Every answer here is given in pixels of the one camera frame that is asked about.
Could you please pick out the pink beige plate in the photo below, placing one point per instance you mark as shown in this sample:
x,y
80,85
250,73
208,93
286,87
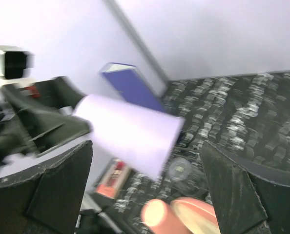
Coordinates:
x,y
198,216

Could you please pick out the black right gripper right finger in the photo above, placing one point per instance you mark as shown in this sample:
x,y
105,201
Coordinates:
x,y
248,198

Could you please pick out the purple ring binder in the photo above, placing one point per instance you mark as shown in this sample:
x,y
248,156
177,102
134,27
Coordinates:
x,y
128,82

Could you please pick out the clear glass tumbler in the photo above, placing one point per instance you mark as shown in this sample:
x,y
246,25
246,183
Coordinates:
x,y
188,177

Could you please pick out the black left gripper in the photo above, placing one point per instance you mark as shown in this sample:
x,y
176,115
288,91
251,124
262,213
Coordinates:
x,y
38,126

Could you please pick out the lavender plastic cup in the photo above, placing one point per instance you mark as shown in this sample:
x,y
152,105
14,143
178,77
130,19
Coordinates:
x,y
143,138

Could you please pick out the pink plastic cup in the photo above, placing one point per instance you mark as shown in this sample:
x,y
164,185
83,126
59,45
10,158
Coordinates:
x,y
161,219

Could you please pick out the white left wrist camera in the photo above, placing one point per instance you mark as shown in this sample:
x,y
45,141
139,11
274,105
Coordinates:
x,y
15,65

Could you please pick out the aluminium frame post left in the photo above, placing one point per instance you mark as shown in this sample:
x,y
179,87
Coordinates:
x,y
162,80

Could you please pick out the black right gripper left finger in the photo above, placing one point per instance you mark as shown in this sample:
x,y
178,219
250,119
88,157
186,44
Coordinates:
x,y
46,198

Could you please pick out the picture card with red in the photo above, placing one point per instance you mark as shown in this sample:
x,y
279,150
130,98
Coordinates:
x,y
113,179

